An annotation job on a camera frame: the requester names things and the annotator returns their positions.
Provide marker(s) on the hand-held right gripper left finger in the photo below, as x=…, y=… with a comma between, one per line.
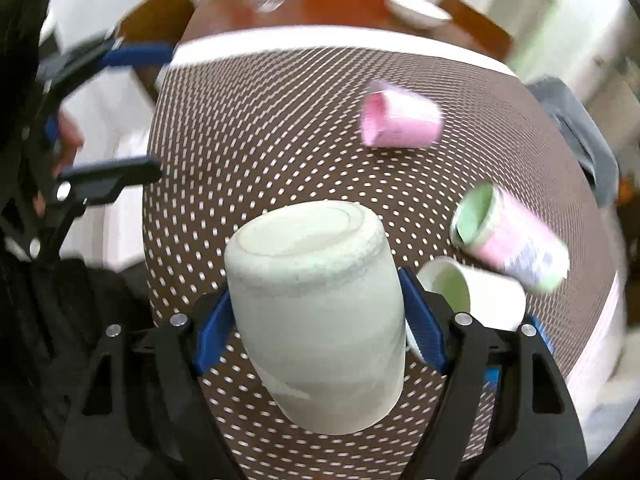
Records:
x=214, y=330

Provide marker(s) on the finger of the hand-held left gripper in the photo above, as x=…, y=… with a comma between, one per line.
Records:
x=135, y=55
x=112, y=174

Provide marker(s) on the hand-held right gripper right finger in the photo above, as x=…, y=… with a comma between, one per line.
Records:
x=425, y=330

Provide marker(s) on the pale green cup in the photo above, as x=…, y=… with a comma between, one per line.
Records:
x=320, y=320

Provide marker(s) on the white cup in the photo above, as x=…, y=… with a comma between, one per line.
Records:
x=492, y=300

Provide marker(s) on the printed pink cup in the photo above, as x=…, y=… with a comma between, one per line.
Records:
x=515, y=242

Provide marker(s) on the plain pink cup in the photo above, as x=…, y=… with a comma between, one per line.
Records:
x=400, y=115

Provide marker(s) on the person's left hand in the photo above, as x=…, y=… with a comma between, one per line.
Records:
x=71, y=140

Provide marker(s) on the wooden chair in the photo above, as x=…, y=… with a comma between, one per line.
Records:
x=152, y=25
x=475, y=25

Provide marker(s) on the brown dotted table mat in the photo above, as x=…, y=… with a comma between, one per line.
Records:
x=280, y=135

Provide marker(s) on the grey cloth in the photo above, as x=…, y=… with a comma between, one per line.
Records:
x=575, y=130

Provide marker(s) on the white bowl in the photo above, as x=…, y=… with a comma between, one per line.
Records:
x=417, y=10

